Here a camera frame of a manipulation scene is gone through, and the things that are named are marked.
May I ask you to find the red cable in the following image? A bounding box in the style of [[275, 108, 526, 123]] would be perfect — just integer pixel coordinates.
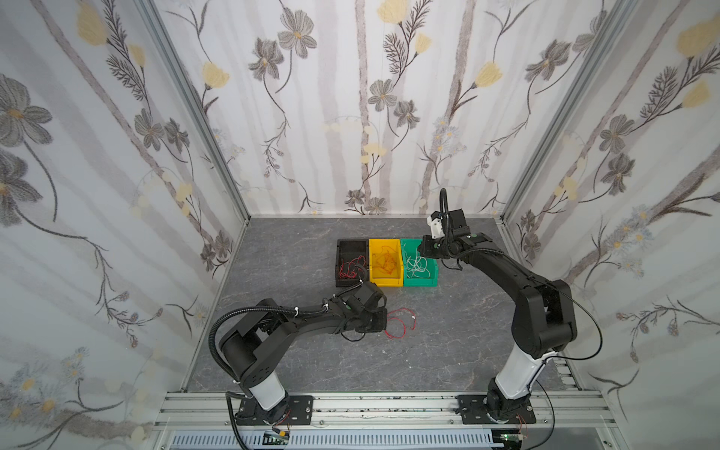
[[383, 306, 418, 341], [338, 255, 368, 281]]

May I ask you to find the orange cable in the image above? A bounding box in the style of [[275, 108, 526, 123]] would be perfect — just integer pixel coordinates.
[[375, 249, 399, 278]]

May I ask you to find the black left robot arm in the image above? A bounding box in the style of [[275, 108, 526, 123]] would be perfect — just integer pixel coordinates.
[[207, 281, 388, 449]]

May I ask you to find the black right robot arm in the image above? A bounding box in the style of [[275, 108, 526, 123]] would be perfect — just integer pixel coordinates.
[[418, 187, 579, 424]]

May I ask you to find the green storage bin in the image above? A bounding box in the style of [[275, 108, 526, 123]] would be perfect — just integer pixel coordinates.
[[400, 238, 439, 288]]

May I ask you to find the black storage bin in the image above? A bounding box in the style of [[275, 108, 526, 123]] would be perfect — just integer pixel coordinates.
[[335, 239, 369, 288]]

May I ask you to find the yellow storage bin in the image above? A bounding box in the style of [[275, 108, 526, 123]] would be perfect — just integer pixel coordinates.
[[369, 239, 404, 288]]

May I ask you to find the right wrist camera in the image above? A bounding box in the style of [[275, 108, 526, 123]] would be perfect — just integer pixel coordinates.
[[427, 211, 444, 239]]

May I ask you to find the red cable in black bin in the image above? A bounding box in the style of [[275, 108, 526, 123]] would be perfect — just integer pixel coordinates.
[[338, 255, 368, 281]]

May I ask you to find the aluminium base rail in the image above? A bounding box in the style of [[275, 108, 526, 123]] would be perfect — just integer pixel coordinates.
[[153, 389, 617, 431]]

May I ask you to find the white slotted cable duct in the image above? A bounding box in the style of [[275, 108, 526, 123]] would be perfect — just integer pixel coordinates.
[[168, 429, 502, 450]]

